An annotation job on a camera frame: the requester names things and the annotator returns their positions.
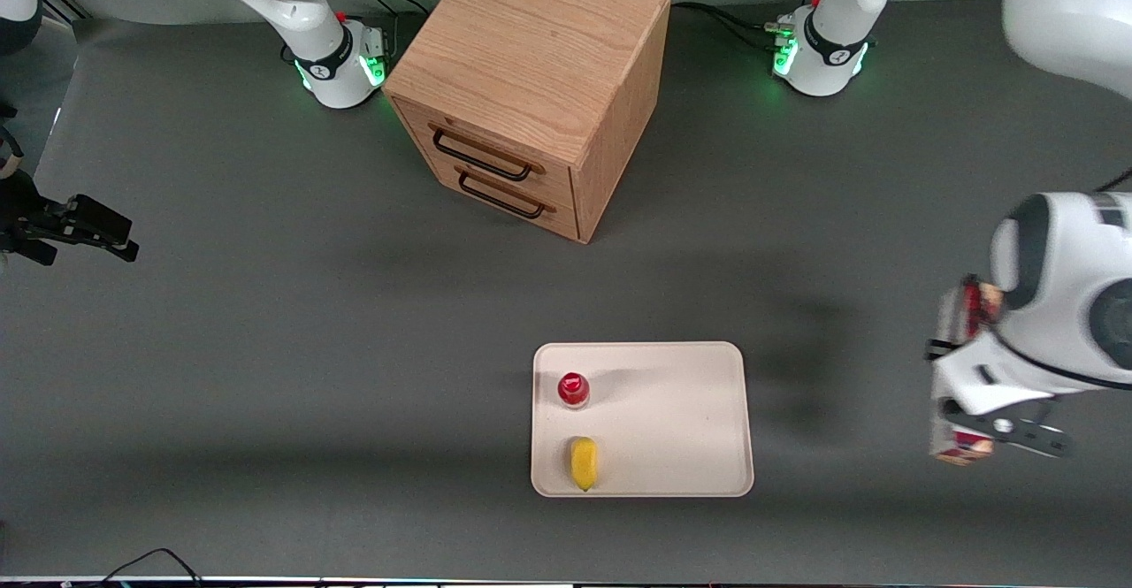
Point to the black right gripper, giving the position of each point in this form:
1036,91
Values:
25,213

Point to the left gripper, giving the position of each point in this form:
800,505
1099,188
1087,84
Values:
944,343

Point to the red cookie box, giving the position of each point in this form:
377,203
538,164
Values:
966,309

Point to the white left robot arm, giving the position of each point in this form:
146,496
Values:
1061,296

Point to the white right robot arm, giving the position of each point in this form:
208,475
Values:
292,4

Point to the cream plastic tray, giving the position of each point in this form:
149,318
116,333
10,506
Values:
641,420

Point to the yellow banana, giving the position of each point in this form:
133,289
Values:
583,462

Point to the red capped bottle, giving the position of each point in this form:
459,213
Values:
573,389

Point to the wooden drawer cabinet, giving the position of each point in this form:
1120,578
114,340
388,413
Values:
539,66

